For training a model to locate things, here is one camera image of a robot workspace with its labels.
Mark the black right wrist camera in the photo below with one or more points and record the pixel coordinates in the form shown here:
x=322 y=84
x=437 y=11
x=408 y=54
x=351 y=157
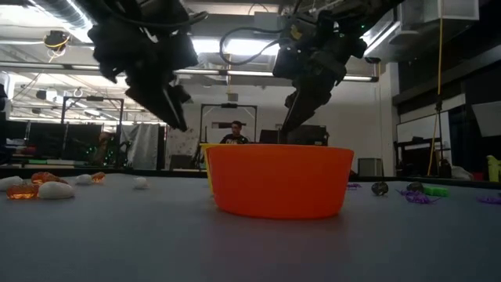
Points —
x=285 y=62

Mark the white wall panel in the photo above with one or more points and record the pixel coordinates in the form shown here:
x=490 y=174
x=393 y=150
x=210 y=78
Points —
x=489 y=117

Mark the white board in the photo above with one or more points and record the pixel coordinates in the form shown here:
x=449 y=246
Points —
x=422 y=127

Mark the ceiling light strip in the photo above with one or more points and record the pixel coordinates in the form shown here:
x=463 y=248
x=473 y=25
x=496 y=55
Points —
x=254 y=73

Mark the grey curtain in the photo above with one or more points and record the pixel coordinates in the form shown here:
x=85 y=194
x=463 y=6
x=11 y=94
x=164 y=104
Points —
x=139 y=145

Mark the grey bin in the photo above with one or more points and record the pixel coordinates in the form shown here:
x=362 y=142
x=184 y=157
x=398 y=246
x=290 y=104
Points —
x=370 y=167

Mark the black partition screen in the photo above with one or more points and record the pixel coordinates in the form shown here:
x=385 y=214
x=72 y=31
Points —
x=51 y=139

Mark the person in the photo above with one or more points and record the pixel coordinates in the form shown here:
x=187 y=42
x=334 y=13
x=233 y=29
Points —
x=235 y=135
x=103 y=149

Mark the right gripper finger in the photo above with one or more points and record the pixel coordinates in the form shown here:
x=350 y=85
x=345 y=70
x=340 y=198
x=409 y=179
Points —
x=286 y=122
x=309 y=107

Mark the orange plastic bowl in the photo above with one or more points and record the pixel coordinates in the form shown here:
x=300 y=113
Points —
x=280 y=180

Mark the green plastic skeleton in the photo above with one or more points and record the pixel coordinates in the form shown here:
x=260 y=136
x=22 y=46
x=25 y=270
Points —
x=435 y=191

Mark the silver ceiling duct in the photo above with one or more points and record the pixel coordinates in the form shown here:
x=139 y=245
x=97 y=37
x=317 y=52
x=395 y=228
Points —
x=62 y=11

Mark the yellow-green container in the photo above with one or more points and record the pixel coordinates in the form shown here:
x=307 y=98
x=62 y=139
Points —
x=494 y=168

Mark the yellow plastic basket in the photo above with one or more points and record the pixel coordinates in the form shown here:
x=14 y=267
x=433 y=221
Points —
x=204 y=150

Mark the orange translucent pumpkin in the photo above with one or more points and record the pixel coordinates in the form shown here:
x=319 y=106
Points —
x=98 y=177
x=45 y=177
x=21 y=191

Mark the black metal stand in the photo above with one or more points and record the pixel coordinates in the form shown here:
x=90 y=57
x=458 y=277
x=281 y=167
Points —
x=94 y=98

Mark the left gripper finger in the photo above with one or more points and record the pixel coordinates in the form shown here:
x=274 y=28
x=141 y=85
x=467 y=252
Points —
x=156 y=102
x=178 y=96

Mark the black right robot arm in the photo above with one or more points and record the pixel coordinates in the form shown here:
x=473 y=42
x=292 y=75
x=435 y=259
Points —
x=375 y=9

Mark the purple plastic spider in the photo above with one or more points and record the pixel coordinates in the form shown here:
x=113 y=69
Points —
x=489 y=199
x=403 y=192
x=419 y=199
x=353 y=186

